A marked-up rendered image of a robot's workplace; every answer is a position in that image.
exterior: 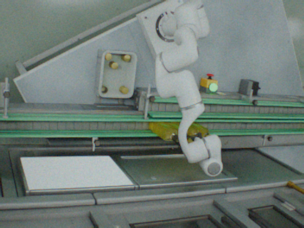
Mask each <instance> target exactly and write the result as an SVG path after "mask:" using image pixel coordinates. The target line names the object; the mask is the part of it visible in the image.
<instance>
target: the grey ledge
mask: <svg viewBox="0 0 304 228"><path fill-rule="evenodd" d="M218 137H219V139H220V141H221V148H252V147H257V148H273V147H300V146H304V134H268V137H273V140H272V141H268V140H265V145H262V144H263V138H262V136H260V135H218Z"/></svg>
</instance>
